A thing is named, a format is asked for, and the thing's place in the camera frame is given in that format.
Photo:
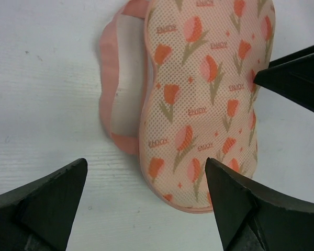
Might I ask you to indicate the pink tulip-print laundry bag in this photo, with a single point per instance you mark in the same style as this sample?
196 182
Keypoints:
205 55

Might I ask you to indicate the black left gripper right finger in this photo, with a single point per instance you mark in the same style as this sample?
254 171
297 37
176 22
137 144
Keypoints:
251 216

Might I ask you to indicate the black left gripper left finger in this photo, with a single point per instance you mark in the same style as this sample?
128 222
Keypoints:
40 215

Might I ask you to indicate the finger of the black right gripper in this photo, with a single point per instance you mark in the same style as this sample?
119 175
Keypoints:
292 77

